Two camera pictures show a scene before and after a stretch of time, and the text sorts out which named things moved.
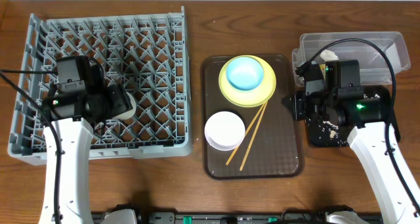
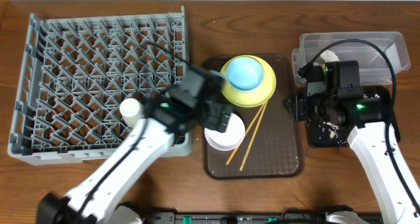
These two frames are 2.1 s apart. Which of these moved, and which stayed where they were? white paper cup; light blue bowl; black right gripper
Moved: white paper cup
Stayed: light blue bowl; black right gripper
